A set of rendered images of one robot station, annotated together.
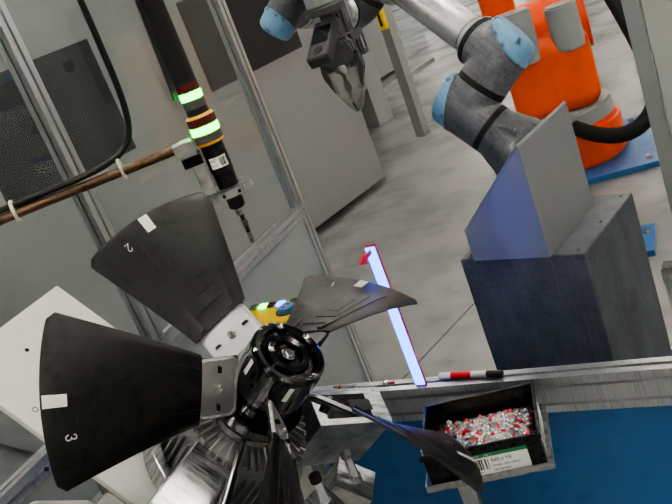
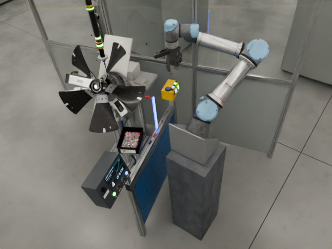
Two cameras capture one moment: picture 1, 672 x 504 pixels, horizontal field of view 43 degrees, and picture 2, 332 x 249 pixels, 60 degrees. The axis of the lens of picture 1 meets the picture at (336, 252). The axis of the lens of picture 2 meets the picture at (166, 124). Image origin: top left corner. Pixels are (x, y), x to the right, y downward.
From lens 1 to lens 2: 2.35 m
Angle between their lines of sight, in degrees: 73
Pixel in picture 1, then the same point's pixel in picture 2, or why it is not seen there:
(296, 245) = (276, 90)
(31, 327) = (120, 40)
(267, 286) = (248, 87)
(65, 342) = (77, 50)
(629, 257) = (191, 180)
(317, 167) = not seen: outside the picture
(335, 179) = not seen: outside the picture
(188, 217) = (119, 53)
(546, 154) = (183, 137)
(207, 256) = (113, 62)
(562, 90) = not seen: outside the picture
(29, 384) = (108, 48)
